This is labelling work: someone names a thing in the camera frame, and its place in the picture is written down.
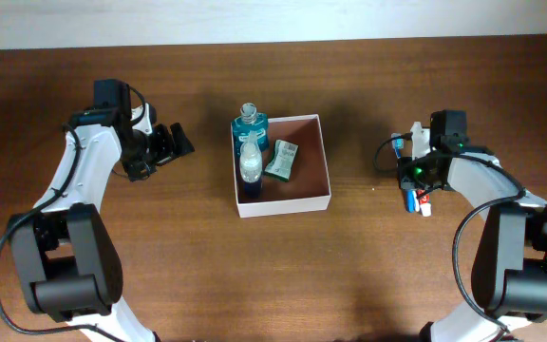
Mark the red white toothpaste tube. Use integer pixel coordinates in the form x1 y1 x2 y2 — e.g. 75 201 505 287
417 190 432 217

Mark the clear spray bottle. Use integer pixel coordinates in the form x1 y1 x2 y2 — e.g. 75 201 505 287
239 131 263 199

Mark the teal mouthwash bottle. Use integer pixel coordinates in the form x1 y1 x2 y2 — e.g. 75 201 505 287
231 103 269 156

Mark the green white soap packet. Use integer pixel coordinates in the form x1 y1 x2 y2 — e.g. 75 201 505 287
264 140 298 182

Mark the blue disposable razor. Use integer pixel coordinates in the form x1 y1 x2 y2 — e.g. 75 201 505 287
405 190 419 213

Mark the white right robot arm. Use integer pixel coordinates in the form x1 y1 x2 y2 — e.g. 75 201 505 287
397 109 547 342

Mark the white open cardboard box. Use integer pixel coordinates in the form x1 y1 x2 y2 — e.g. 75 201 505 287
232 114 331 219

